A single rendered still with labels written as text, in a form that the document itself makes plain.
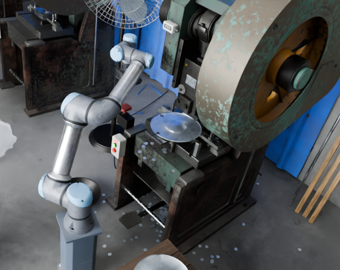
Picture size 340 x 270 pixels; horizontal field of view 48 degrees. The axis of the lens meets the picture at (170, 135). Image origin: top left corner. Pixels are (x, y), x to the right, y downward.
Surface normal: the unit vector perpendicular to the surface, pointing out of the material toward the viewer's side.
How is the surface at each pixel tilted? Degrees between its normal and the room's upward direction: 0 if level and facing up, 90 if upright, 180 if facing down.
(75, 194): 7
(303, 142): 90
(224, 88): 89
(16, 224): 0
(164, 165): 90
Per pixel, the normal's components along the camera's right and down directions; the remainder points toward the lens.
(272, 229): 0.16, -0.79
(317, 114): -0.72, 0.31
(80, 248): 0.45, 0.59
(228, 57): -0.65, 0.07
